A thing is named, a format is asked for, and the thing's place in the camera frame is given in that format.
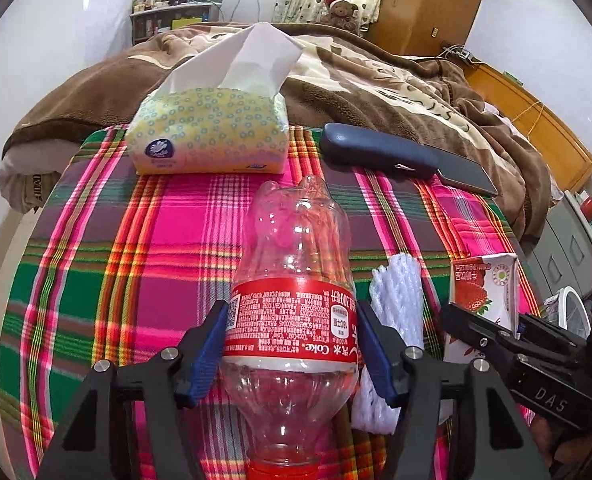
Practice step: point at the person's right hand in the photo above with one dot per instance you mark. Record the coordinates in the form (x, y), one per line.
(575, 450)

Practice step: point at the white power strip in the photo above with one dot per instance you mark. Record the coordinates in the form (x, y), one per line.
(458, 54)

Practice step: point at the brown fleece blanket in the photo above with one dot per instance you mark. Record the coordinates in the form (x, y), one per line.
(385, 90)

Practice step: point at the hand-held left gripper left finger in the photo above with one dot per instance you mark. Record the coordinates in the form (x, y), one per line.
(208, 355)

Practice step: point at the white pillow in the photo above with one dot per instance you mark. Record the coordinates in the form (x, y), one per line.
(23, 182)

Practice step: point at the yellow tissue pack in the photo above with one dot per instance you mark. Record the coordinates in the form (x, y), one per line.
(211, 130)

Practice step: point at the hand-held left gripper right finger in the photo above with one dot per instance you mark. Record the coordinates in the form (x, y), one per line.
(375, 355)

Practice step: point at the small strawberry drink carton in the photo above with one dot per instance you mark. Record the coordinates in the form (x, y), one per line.
(485, 285)

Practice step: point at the wooden wardrobe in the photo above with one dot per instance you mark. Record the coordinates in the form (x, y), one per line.
(430, 5)

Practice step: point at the grey cabinet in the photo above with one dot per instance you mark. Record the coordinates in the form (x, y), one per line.
(560, 250)

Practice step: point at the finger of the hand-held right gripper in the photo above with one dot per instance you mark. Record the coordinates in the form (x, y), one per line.
(550, 332)
(480, 332)

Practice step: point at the white shelf unit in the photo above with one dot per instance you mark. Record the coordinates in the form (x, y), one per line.
(171, 22)

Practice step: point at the white foam fruit net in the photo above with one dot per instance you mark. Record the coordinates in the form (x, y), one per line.
(400, 300)

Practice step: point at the orange wooden headboard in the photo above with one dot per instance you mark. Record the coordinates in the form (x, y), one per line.
(540, 120)

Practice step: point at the clear plastic bottle red cap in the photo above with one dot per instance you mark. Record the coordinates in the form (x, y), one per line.
(291, 320)

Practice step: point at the teddy bear with red hat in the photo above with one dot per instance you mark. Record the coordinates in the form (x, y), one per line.
(340, 12)

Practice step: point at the small red jar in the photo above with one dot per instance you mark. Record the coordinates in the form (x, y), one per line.
(590, 205)

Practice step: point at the plaid pink green cloth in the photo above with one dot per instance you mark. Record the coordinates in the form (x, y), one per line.
(101, 270)

